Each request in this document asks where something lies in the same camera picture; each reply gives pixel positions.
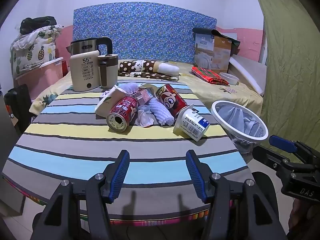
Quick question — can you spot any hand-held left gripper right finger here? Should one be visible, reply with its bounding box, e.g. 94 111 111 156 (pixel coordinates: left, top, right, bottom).
185 149 288 240

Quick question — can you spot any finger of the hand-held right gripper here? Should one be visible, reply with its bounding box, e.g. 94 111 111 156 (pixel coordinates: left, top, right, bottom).
252 145 285 174
269 135 313 155

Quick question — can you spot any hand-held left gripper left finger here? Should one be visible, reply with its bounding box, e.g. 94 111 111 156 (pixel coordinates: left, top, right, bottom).
31 150 130 240

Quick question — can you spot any white round trash bin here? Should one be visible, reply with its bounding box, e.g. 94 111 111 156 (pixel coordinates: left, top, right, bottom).
210 100 269 155

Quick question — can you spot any clear plastic bin liner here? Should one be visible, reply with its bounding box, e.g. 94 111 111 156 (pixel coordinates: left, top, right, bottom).
215 104 265 155

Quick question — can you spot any white yogurt cup blue label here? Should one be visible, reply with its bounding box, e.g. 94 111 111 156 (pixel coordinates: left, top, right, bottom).
173 104 210 142

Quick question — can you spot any red can white lettering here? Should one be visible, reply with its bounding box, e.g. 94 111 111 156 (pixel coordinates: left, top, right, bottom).
106 95 138 132

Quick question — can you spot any clear plastic cup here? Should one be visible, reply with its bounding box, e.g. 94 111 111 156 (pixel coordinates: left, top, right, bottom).
136 104 154 127

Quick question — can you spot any purple foam fruit net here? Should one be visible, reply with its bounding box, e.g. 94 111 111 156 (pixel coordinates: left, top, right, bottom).
147 97 175 127
120 82 140 96

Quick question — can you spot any beige carton box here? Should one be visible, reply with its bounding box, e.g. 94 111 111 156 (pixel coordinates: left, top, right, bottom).
94 85 127 117

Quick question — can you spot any red can cartoon face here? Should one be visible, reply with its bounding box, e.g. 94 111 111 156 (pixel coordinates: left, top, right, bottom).
155 84 188 118

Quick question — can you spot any pink small box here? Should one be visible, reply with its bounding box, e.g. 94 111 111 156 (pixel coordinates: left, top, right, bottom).
130 89 154 105

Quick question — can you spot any striped tablecloth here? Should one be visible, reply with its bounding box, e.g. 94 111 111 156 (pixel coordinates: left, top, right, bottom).
1 81 255 227

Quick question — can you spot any white leaning board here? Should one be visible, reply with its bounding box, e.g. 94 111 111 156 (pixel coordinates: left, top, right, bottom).
229 55 267 97

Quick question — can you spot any white plastic bowl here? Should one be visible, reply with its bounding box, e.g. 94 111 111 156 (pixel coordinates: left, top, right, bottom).
219 72 239 85

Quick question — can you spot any green curtain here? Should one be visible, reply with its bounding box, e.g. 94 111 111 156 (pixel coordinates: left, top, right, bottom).
250 0 320 153

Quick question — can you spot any red plaid folded cloth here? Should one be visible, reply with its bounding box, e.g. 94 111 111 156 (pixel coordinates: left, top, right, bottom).
191 66 230 85

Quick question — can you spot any brown spotted folded blanket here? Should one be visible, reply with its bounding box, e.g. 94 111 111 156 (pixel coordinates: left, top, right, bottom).
117 70 179 82

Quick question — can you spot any cream cup brown lid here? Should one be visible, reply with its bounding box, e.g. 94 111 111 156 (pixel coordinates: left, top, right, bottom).
97 54 119 89

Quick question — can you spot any cream electric water warmer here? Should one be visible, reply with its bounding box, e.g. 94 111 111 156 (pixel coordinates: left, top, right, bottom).
69 50 101 92

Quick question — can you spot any brown polka dot rolled blanket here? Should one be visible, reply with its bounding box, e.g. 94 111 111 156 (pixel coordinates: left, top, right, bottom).
119 59 179 77

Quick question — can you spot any cardboard box with picture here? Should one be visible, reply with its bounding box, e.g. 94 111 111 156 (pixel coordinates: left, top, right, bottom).
192 27 232 74

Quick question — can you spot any black case red white badge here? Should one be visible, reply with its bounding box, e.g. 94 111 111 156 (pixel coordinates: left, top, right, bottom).
4 84 34 135

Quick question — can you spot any pink storage box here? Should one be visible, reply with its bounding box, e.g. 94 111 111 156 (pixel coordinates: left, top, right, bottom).
15 57 64 100

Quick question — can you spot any blue floral headboard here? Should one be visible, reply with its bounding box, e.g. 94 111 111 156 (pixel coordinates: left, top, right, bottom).
72 1 217 63

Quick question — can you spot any pineapple print bedding bundle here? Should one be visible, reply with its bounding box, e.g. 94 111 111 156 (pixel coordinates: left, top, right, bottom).
10 24 63 77

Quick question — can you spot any black bag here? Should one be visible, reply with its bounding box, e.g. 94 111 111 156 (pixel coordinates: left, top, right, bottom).
19 16 57 34

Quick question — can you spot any steel kettle black handle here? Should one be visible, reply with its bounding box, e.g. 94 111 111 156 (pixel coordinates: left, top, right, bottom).
66 36 113 63

